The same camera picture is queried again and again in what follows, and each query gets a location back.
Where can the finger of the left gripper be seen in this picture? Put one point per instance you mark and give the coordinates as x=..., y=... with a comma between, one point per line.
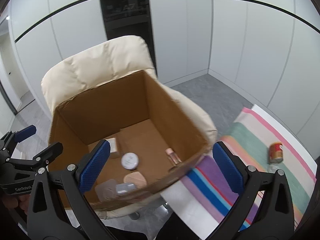
x=46, y=156
x=10, y=140

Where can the brown cardboard box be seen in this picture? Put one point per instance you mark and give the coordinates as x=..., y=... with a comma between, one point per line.
x=145, y=120

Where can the black glass cabinet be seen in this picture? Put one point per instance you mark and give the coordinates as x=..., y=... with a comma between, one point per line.
x=128, y=17

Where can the white small carton box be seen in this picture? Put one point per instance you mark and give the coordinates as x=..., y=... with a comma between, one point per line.
x=114, y=148

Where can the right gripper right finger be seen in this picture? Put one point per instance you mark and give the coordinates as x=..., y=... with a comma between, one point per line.
x=231, y=166

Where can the clear plastic round container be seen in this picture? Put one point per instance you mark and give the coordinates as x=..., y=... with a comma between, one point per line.
x=273, y=168

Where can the pink cosmetic bottle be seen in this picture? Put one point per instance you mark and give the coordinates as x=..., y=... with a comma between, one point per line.
x=173, y=157

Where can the white wardrobe doors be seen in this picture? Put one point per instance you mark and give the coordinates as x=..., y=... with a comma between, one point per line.
x=266, y=50

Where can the person's left hand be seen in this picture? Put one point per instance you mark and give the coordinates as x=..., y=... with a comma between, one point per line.
x=11, y=202

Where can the red gold tin can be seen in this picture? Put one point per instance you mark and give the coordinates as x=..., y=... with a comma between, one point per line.
x=275, y=152

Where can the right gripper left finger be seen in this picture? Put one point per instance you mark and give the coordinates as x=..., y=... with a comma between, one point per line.
x=91, y=165

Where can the clear plastic package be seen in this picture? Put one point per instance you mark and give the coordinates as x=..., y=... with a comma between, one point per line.
x=110, y=189

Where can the striped colourful blanket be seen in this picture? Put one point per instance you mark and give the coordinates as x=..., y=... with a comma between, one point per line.
x=249, y=138

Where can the cream padded chair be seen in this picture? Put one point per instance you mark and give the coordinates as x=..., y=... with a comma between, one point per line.
x=102, y=64

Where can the white round compact case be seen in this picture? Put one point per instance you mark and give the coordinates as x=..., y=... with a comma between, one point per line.
x=130, y=161

